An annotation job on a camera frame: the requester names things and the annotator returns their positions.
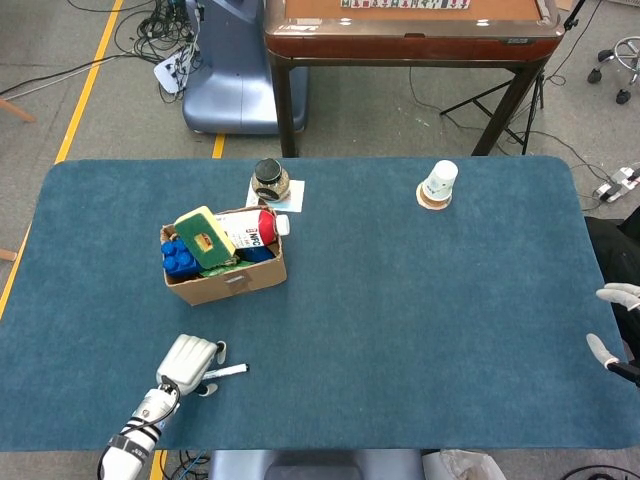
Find blue cloth item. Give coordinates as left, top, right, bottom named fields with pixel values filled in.
left=238, top=244, right=276, bottom=263

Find white paper cup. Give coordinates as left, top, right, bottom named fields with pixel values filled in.
left=421, top=159, right=460, bottom=201

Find white power strip with plugs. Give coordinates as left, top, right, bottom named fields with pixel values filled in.
left=153, top=47, right=201, bottom=95

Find black tripod stand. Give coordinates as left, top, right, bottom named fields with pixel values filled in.
left=439, top=0, right=589, bottom=155

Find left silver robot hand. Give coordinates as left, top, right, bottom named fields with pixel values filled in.
left=155, top=333, right=227, bottom=398

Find blue-grey robot torso base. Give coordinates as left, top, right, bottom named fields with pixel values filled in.
left=207, top=448, right=425, bottom=480

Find glass jar with black lid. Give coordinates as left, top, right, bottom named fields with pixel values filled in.
left=251, top=158, right=291, bottom=202

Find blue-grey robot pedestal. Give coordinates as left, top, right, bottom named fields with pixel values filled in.
left=182, top=0, right=309, bottom=135

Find amber round base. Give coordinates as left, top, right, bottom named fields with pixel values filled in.
left=419, top=187, right=451, bottom=209

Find black and white marker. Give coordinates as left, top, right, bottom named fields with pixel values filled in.
left=202, top=363, right=250, bottom=380

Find round beige coaster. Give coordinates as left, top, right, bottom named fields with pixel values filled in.
left=415, top=182, right=454, bottom=212

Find brown mahjong table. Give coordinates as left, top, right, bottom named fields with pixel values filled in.
left=263, top=0, right=566, bottom=159

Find chrome stool with castors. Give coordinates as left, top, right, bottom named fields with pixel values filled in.
left=587, top=35, right=640, bottom=105

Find green plastic packet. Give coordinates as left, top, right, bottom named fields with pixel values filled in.
left=199, top=264, right=251, bottom=279

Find white red power strip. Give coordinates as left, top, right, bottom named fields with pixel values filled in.
left=597, top=167, right=640, bottom=203

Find blue toy brick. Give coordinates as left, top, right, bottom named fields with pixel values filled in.
left=160, top=238, right=204, bottom=279

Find face-up mahjong tile row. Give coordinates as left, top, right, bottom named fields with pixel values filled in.
left=341, top=0, right=471, bottom=10

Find green yellow sponge with hole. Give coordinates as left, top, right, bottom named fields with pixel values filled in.
left=173, top=205, right=238, bottom=270

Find light wooden leg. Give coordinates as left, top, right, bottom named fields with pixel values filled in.
left=0, top=97, right=37, bottom=124

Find white paper card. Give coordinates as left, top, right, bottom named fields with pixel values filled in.
left=245, top=178, right=306, bottom=214

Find black cable tangle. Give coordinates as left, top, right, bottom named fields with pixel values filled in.
left=67, top=0, right=202, bottom=104

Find white plastic bag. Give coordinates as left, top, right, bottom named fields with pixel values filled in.
left=422, top=448, right=506, bottom=480

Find black clothing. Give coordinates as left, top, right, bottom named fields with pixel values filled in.
left=584, top=205, right=640, bottom=366

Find blue floor cable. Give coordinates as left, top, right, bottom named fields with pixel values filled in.
left=177, top=449, right=209, bottom=480

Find brown cardboard box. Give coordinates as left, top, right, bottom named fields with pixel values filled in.
left=159, top=205, right=289, bottom=307

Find blue felt table cover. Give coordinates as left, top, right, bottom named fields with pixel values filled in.
left=0, top=156, right=634, bottom=451

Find red white plastic bottle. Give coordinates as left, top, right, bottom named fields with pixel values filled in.
left=212, top=208, right=291, bottom=250

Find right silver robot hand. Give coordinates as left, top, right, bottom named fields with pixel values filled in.
left=585, top=282, right=640, bottom=387

